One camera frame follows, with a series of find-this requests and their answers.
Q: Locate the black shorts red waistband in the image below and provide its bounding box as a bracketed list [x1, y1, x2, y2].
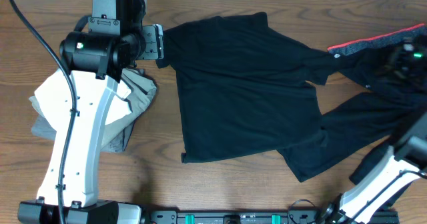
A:
[279, 23, 426, 182]

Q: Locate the black t-shirt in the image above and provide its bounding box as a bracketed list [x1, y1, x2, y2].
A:
[157, 12, 339, 163]

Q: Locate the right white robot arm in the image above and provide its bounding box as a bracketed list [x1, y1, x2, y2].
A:
[317, 36, 426, 223]

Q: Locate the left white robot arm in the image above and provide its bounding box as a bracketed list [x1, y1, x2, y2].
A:
[18, 24, 163, 223]

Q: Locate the beige folded cloth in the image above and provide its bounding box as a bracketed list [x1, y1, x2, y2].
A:
[101, 69, 157, 153]

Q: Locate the white folded cloth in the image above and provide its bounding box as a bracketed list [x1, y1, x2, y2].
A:
[31, 70, 131, 141]

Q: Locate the grey folded cloth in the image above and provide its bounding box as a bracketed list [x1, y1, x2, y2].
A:
[29, 96, 56, 141]

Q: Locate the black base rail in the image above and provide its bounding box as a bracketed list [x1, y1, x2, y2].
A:
[143, 210, 400, 224]

